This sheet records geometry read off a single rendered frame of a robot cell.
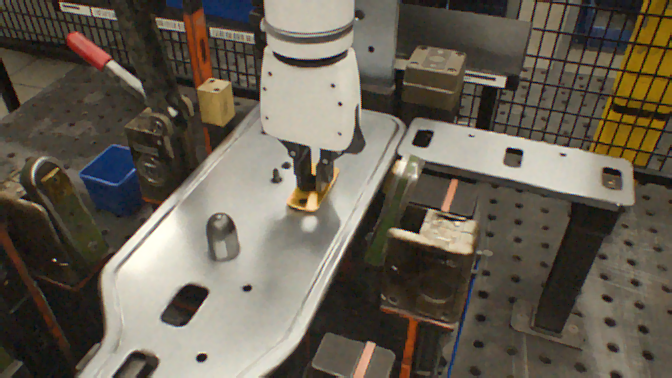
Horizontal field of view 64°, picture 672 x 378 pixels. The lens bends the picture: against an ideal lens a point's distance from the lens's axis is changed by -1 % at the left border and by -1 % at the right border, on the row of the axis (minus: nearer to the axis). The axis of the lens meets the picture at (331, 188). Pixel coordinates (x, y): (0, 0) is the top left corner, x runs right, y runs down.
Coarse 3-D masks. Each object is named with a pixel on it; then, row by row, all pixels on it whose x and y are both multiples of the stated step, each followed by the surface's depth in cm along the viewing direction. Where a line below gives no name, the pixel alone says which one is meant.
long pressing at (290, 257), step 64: (256, 128) 75; (384, 128) 75; (192, 192) 65; (256, 192) 65; (128, 256) 56; (192, 256) 57; (256, 256) 57; (320, 256) 57; (128, 320) 50; (192, 320) 50; (256, 320) 50
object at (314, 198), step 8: (312, 168) 67; (336, 168) 67; (312, 176) 64; (336, 176) 66; (304, 184) 64; (312, 184) 64; (328, 184) 65; (296, 192) 64; (304, 192) 64; (312, 192) 64; (288, 200) 63; (296, 200) 63; (312, 200) 63; (320, 200) 63; (304, 208) 62; (312, 208) 61
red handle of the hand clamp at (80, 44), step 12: (72, 36) 64; (84, 36) 65; (72, 48) 64; (84, 48) 64; (96, 48) 64; (96, 60) 64; (108, 60) 65; (108, 72) 65; (120, 72) 65; (120, 84) 65; (132, 84) 65; (144, 96) 65
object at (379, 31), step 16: (368, 0) 76; (384, 0) 75; (368, 16) 78; (384, 16) 77; (368, 32) 79; (384, 32) 78; (368, 48) 81; (384, 48) 80; (368, 64) 82; (384, 64) 82; (368, 80) 84; (384, 80) 83
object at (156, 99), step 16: (112, 0) 57; (128, 0) 56; (144, 0) 56; (160, 0) 57; (128, 16) 57; (144, 16) 60; (128, 32) 59; (144, 32) 61; (128, 48) 60; (144, 48) 59; (160, 48) 62; (144, 64) 61; (160, 64) 63; (144, 80) 62; (160, 80) 64; (160, 96) 63; (176, 96) 66; (160, 112) 64
